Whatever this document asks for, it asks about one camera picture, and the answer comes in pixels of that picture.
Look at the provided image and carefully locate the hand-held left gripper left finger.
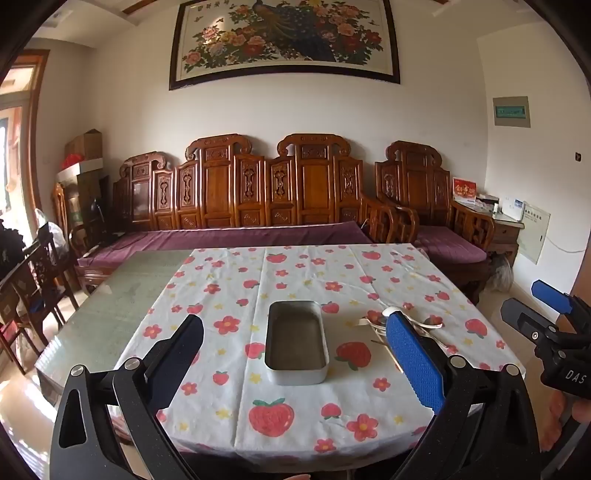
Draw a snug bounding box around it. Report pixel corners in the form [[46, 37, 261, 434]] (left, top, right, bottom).
[[48, 314, 206, 480]]

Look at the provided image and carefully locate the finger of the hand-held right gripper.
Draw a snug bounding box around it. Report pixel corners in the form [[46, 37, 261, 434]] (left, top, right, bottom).
[[501, 298, 561, 346], [531, 279, 591, 326]]

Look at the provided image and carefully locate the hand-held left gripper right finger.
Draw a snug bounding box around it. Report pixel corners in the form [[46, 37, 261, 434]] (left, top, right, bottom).
[[385, 311, 541, 480]]

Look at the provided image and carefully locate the rectangular metal tin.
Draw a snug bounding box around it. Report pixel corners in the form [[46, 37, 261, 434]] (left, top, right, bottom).
[[264, 300, 330, 386]]

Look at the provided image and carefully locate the pale wooden chopstick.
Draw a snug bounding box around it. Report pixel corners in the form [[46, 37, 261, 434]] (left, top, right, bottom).
[[382, 344, 404, 373]]

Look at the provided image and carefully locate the white plastic spoon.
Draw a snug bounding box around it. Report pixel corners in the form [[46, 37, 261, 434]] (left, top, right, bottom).
[[379, 306, 444, 332]]

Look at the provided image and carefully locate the grey fluffy duster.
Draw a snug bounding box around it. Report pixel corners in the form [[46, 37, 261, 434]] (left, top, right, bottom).
[[488, 254, 514, 292]]

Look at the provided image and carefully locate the wooden side table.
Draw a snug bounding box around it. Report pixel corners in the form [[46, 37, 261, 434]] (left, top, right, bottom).
[[455, 198, 525, 269]]

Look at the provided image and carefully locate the white device box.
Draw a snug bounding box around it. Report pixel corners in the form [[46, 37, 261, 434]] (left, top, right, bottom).
[[496, 198, 525, 221]]

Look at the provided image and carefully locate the purple armchair cushion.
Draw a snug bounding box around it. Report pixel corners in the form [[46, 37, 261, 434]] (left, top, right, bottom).
[[416, 225, 491, 266]]

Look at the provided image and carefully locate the purple sofa cushion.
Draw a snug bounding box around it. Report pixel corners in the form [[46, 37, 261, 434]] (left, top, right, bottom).
[[78, 220, 375, 267]]

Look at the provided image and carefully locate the red card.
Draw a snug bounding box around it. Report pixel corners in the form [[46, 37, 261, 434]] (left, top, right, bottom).
[[451, 178, 477, 204]]

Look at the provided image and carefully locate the strawberry print tablecloth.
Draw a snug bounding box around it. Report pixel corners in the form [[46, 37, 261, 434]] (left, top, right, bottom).
[[124, 244, 527, 455]]

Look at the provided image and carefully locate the carved wooden armchair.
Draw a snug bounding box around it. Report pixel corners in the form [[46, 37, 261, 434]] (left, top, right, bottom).
[[375, 141, 497, 305]]

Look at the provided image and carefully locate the dark cabinet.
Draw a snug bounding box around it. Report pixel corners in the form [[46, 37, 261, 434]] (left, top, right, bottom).
[[76, 173, 112, 246]]

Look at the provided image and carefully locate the carved wooden sofa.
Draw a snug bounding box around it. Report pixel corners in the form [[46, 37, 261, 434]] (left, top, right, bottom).
[[74, 133, 419, 296]]

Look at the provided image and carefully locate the white plastic bag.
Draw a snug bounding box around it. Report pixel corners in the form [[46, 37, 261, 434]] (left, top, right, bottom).
[[34, 209, 70, 252]]

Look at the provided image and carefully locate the white flat box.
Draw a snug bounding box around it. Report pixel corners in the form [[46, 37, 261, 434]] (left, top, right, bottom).
[[55, 158, 105, 185]]

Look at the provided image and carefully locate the cardboard box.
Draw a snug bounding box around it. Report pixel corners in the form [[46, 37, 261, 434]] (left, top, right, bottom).
[[65, 129, 103, 162]]

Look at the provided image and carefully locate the framed peacock painting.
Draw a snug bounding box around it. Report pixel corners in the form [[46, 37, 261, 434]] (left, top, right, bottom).
[[168, 0, 402, 90]]

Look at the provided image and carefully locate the white wall cabinet door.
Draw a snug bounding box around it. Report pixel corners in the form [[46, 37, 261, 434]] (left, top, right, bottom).
[[517, 205, 551, 265]]

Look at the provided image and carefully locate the grey wall panel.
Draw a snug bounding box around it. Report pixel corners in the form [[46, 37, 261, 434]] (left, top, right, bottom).
[[492, 96, 532, 129]]

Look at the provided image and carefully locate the wooden door frame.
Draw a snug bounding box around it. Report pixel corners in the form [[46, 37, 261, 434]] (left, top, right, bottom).
[[0, 48, 51, 232]]

